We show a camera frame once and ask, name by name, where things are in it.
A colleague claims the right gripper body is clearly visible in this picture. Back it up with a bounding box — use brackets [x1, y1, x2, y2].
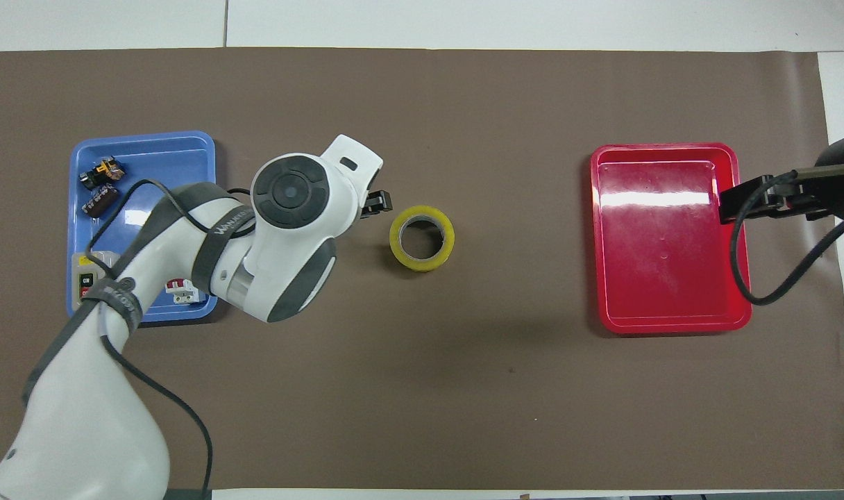
[804, 128, 844, 222]

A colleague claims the yellow tape roll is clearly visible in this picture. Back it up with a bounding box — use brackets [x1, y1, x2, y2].
[389, 205, 456, 273]

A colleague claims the blue plastic tray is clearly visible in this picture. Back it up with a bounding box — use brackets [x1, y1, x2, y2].
[67, 131, 219, 324]

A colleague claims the red plastic tray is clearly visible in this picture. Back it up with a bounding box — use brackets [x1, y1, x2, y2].
[589, 142, 753, 335]

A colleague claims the white red circuit breaker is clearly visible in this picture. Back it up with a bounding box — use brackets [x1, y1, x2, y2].
[163, 277, 205, 306]

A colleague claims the black yellow electronic component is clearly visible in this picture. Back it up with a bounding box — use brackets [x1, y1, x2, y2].
[79, 158, 125, 192]

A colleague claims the dark brown ribbed component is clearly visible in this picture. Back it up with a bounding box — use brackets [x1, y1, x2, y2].
[81, 184, 121, 219]

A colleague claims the black cable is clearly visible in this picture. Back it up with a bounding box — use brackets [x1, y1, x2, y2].
[730, 170, 844, 306]
[83, 178, 256, 500]

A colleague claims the grey on-off switch box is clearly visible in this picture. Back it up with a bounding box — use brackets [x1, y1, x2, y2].
[71, 251, 121, 308]

